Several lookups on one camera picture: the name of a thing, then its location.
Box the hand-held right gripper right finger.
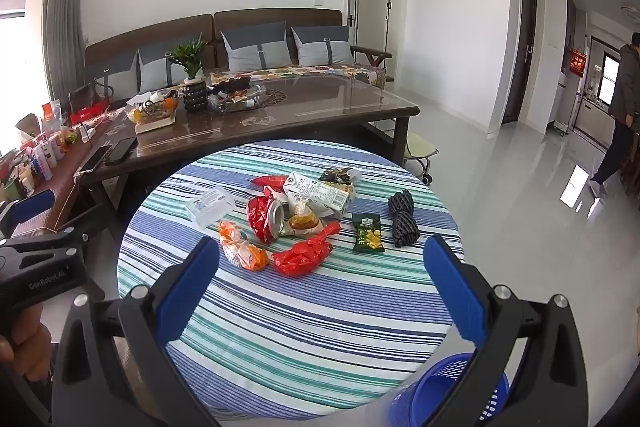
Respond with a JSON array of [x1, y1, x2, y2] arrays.
[[420, 234, 588, 427]]

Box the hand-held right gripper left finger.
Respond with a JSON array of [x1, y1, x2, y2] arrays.
[[52, 236, 236, 427]]

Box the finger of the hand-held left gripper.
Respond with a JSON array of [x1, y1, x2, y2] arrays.
[[0, 190, 56, 238], [30, 206, 108, 253]]

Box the orange white snack wrapper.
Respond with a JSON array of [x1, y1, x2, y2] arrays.
[[218, 220, 271, 272]]

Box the clear plastic box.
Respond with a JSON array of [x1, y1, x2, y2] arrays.
[[185, 187, 235, 228]]

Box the black mesh net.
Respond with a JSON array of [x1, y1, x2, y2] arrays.
[[387, 190, 421, 248]]

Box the crushed red can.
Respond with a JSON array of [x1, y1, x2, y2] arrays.
[[247, 194, 288, 244]]

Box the green snack packet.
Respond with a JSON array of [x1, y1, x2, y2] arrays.
[[351, 212, 386, 254]]

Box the blue plastic basket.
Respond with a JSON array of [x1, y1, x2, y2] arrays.
[[387, 352, 511, 427]]

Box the white yellow oatmeal packet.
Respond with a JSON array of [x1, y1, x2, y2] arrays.
[[285, 201, 326, 235]]

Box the small red wrapper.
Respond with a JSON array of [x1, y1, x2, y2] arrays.
[[250, 174, 288, 189]]

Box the white green milk carton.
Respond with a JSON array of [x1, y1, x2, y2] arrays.
[[282, 172, 356, 222]]

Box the dark snack wrapper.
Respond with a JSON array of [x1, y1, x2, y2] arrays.
[[318, 167, 362, 187]]

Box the row of small bottles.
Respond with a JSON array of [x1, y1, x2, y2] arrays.
[[0, 127, 81, 203]]

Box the black phone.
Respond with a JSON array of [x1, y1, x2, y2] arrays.
[[104, 136, 138, 166], [79, 144, 113, 173]]

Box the orange packet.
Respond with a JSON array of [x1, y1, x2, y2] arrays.
[[40, 101, 63, 133]]

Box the striped tablecloth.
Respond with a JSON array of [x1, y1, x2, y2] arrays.
[[116, 140, 466, 423]]

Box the fruit tray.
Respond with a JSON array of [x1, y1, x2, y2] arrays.
[[125, 90, 180, 134]]

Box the cream stool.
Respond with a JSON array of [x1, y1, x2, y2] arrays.
[[402, 132, 440, 185]]

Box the potted green plant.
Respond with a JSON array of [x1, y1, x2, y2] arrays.
[[167, 32, 210, 112]]

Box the grey cushion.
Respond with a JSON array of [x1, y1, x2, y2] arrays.
[[136, 42, 188, 94], [221, 21, 292, 69], [291, 26, 356, 66]]

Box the glass snack tray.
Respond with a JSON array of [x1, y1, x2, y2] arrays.
[[207, 77, 268, 114]]

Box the grey curtain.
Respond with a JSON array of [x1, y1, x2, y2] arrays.
[[42, 0, 91, 108]]

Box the round brown doily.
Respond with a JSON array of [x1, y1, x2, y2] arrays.
[[250, 88, 288, 105]]

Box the dark wooden coffee table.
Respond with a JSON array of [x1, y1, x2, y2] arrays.
[[75, 74, 421, 228]]

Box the floral sofa cover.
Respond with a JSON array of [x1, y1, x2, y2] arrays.
[[210, 62, 388, 90]]

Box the dark brown door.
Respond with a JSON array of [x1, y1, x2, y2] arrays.
[[502, 0, 538, 125]]

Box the brown sofa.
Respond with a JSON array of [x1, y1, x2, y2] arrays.
[[82, 8, 393, 98]]

